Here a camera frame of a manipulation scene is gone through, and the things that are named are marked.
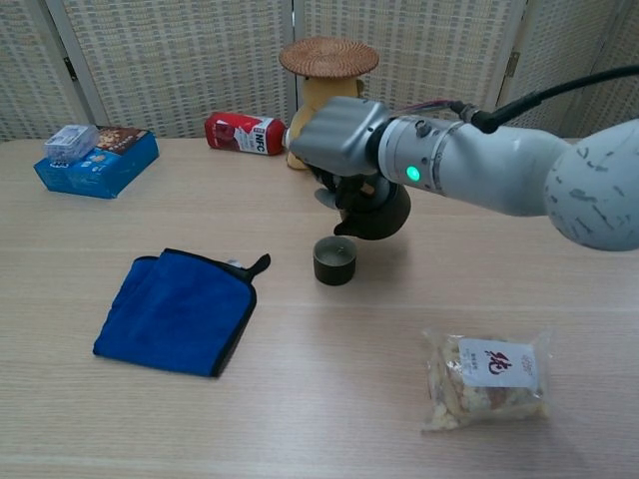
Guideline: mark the dark ceramic cup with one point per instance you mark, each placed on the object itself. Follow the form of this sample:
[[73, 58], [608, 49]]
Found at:
[[334, 272]]

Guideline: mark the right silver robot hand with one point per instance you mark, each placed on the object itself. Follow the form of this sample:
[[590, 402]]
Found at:
[[339, 135]]

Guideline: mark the yellow plush toy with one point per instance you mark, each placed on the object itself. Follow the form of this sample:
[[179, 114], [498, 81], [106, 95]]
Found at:
[[317, 92]]

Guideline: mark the black teapot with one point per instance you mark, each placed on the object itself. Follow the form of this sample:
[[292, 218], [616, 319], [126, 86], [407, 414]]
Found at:
[[384, 214]]

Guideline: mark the round woven rattan mat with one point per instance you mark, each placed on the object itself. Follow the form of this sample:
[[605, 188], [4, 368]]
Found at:
[[328, 57]]

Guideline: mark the clear snack bag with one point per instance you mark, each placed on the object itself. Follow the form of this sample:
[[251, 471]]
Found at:
[[489, 394]]

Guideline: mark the small clear plastic box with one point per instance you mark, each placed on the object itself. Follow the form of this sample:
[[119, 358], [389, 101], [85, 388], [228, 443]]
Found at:
[[70, 142]]

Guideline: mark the red juice bottle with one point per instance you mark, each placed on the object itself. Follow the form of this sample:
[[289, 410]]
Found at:
[[239, 135]]

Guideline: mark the woven folding screen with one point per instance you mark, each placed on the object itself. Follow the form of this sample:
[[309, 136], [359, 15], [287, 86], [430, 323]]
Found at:
[[175, 65]]

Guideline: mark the blue microfiber cloth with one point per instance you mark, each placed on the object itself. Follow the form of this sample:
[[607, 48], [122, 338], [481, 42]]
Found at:
[[175, 314]]

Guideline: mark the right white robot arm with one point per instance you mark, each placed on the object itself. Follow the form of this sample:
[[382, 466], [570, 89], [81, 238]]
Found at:
[[499, 164]]

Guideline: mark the blue cookie box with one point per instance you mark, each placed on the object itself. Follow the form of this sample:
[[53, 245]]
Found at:
[[105, 174]]

